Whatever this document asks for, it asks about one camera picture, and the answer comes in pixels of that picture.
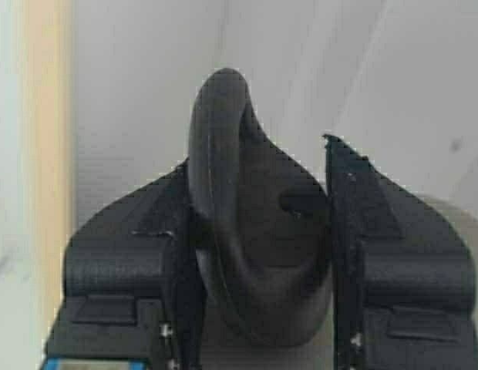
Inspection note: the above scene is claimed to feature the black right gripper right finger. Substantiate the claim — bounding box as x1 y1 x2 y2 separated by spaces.
325 135 478 369

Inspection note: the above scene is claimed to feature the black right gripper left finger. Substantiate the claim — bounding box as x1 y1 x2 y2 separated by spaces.
42 164 203 369

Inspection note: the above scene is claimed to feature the grey pot with black handles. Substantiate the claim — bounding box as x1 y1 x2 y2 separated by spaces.
187 67 478 370

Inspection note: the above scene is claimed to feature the cabinet door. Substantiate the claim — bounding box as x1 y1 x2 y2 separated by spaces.
18 1 73 369

